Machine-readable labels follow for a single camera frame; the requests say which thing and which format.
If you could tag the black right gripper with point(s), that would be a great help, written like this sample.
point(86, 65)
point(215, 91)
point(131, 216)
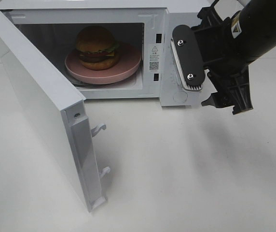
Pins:
point(210, 45)

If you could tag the round microwave door button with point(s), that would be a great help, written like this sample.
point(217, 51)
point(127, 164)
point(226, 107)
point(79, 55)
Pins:
point(180, 97)

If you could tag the pink round plate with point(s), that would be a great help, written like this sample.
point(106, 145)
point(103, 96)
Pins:
point(125, 50)

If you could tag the burger with lettuce tomato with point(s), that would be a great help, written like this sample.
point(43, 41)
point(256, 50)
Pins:
point(97, 48)

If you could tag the white microwave door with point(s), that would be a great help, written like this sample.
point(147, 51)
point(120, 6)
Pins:
point(55, 109)

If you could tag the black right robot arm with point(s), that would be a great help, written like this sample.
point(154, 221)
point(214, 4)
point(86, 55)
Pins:
point(254, 29)

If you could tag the white microwave oven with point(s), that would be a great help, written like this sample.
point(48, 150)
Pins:
point(52, 25)

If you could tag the glass microwave turntable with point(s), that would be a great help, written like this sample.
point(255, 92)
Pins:
point(89, 84)

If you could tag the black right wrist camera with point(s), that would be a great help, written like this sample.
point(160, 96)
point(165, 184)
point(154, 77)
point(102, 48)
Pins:
point(218, 100)

